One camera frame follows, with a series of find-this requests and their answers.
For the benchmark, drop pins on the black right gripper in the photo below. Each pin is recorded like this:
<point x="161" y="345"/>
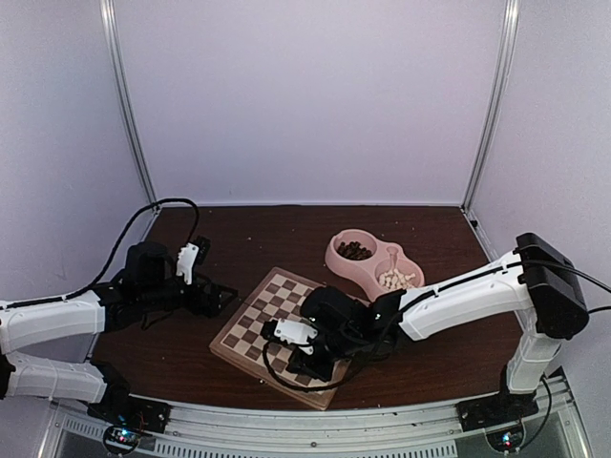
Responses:
<point x="297" y="360"/>

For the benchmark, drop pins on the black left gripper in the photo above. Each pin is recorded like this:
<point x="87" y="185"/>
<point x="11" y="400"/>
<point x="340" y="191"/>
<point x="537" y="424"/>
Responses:
<point x="211" y="308"/>

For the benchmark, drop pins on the pink double bowl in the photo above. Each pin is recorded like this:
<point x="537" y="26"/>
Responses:
<point x="365" y="273"/>

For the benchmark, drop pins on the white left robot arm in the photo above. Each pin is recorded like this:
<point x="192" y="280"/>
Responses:
<point x="151" y="282"/>

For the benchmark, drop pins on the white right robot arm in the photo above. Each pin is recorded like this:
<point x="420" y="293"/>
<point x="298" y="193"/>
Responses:
<point x="534" y="278"/>

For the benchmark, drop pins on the dark chess pieces pile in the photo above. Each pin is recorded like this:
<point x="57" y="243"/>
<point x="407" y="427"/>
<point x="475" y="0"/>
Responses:
<point x="354" y="250"/>

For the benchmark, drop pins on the white chess pieces pile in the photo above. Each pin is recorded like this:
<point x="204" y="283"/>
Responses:
<point x="394" y="279"/>

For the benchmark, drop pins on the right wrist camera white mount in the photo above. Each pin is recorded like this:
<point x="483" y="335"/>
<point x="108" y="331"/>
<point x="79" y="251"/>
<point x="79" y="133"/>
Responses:
<point x="289" y="332"/>

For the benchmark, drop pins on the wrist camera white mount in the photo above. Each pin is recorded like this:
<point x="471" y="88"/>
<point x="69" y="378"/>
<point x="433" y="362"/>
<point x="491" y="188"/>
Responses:
<point x="289" y="332"/>
<point x="191" y="255"/>

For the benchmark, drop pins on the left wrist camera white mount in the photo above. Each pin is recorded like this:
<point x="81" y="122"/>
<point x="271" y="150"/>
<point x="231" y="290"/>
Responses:
<point x="191" y="255"/>

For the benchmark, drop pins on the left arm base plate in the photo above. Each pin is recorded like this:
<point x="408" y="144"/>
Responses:
<point x="139" y="415"/>

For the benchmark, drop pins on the front aluminium rail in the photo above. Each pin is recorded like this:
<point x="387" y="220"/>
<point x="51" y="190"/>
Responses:
<point x="427" y="430"/>

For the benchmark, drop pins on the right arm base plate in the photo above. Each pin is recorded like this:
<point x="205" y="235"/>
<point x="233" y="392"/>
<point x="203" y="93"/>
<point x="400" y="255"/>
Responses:
<point x="494" y="410"/>

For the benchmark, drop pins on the left aluminium frame post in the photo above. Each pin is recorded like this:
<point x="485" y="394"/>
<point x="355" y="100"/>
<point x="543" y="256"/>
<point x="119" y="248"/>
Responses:
<point x="109" y="24"/>

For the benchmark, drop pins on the aluminium frame post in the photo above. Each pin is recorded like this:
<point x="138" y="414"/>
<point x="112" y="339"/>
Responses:
<point x="504" y="61"/>
<point x="109" y="24"/>

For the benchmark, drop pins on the right aluminium frame post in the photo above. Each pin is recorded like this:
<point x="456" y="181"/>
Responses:
<point x="504" y="61"/>

